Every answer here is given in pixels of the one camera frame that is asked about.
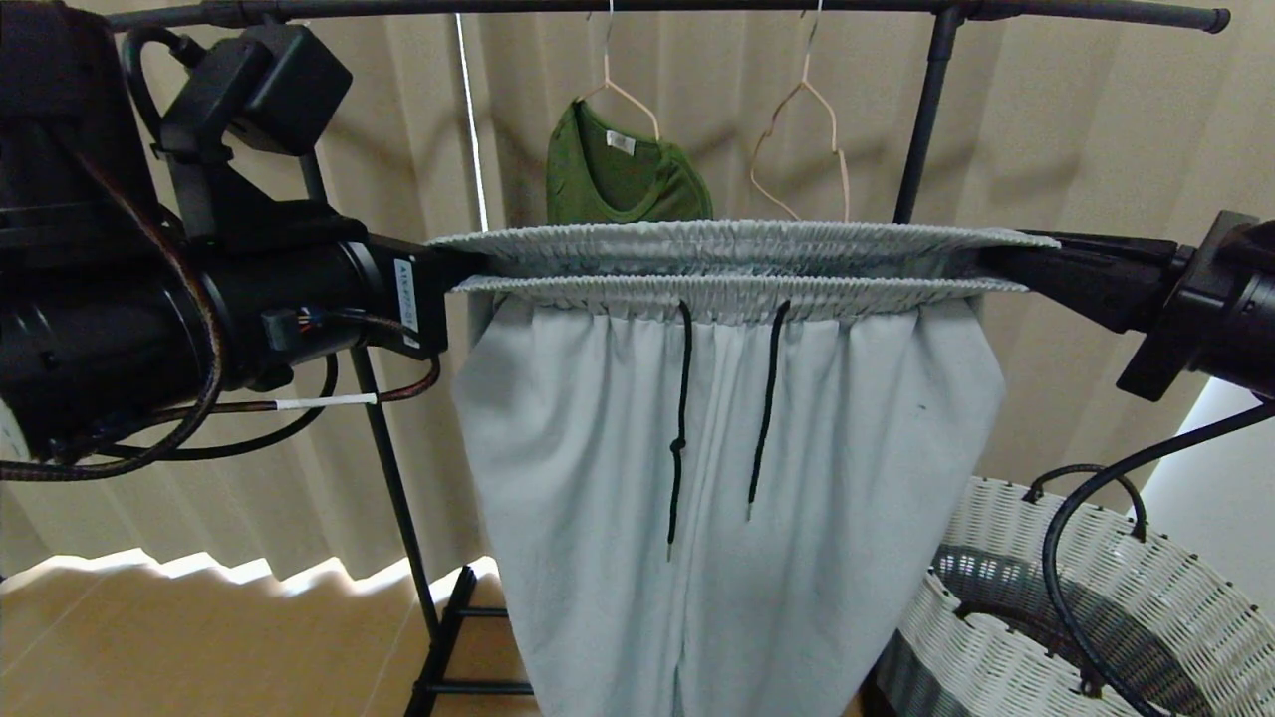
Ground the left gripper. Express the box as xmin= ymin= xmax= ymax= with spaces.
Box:
xmin=204 ymin=199 xmax=449 ymax=392

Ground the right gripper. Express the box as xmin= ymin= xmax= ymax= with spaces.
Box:
xmin=1116 ymin=209 xmax=1275 ymax=401

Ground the green long-sleeved shirt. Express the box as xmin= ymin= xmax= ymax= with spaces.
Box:
xmin=545 ymin=98 xmax=714 ymax=225

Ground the pink clothes hanger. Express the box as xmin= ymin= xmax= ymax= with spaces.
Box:
xmin=749 ymin=0 xmax=851 ymax=222
xmin=578 ymin=0 xmax=660 ymax=140

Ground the white laundry basket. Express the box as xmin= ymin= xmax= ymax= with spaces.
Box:
xmin=877 ymin=463 xmax=1275 ymax=717

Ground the black clothes rack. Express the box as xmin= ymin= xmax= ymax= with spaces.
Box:
xmin=105 ymin=0 xmax=1231 ymax=717

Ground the beige curtain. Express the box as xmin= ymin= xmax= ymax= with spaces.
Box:
xmin=0 ymin=0 xmax=1275 ymax=598

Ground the black cable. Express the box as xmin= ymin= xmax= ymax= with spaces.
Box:
xmin=1041 ymin=398 xmax=1275 ymax=717
xmin=95 ymin=351 xmax=340 ymax=464

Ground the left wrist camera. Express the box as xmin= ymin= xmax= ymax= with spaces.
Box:
xmin=154 ymin=22 xmax=353 ymax=215

